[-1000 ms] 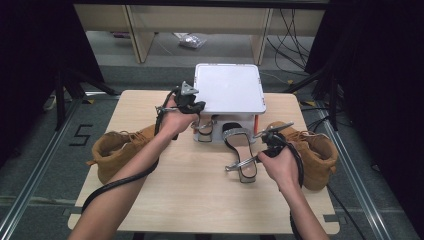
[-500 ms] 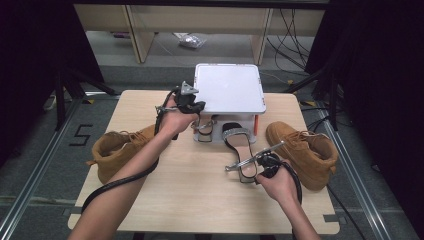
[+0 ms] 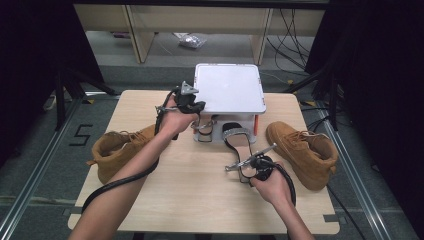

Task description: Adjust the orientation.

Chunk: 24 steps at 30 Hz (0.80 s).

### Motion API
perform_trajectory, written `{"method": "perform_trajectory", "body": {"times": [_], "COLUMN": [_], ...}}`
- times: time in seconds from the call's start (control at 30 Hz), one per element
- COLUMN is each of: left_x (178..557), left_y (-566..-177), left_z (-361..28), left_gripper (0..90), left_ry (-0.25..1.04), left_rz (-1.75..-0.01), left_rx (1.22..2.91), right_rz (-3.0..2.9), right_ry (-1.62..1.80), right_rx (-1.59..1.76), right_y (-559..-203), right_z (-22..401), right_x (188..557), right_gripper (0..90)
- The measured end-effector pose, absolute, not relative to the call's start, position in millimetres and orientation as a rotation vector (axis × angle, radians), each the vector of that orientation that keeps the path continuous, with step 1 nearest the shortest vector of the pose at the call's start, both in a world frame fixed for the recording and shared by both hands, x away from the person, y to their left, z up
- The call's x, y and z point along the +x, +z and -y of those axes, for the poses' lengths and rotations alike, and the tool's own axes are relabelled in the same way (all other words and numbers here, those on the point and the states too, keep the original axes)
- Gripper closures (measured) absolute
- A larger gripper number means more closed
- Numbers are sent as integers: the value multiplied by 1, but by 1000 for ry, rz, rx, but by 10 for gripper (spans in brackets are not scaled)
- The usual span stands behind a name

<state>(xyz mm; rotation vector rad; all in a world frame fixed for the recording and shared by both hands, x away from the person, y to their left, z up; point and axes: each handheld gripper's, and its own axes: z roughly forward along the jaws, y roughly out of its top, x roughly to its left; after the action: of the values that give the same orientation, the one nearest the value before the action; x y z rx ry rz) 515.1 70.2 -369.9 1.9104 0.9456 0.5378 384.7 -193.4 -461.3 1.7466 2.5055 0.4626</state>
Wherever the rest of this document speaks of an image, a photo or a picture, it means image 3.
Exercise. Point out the aluminium floor rail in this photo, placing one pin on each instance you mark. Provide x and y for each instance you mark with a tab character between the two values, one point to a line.
353	170
36	170

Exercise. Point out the clear plastic bag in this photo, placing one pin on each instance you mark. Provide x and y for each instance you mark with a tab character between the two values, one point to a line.
192	41

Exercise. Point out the white paper sheet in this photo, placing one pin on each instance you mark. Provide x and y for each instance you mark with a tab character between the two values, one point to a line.
180	35

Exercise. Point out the white two-tier shoe rack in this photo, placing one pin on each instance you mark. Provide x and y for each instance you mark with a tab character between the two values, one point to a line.
230	88

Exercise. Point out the person's right hand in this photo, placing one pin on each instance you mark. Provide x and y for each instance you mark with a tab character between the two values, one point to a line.
275	190

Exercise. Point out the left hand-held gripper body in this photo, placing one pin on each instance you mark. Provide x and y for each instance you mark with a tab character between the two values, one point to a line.
185	98

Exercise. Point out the person's left hand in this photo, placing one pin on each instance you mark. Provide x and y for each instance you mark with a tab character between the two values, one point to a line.
175	123

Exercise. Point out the tan suede boot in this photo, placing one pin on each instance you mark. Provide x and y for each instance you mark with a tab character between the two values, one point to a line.
116	153
300	143

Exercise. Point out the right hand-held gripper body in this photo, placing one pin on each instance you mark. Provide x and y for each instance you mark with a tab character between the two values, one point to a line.
263	168

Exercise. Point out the beige wooden cabinet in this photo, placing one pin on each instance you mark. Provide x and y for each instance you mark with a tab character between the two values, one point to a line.
200	18

